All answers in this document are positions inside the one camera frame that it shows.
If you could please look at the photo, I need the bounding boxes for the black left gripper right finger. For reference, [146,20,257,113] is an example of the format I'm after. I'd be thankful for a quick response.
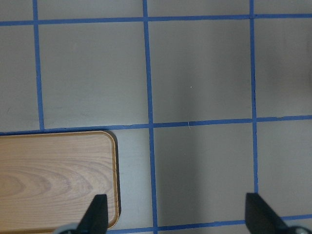
[245,193,289,234]

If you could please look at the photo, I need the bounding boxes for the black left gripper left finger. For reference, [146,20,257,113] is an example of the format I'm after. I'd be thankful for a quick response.
[76,195,108,234]

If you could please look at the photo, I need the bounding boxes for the wooden tray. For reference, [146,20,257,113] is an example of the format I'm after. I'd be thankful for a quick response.
[0,131,121,234]

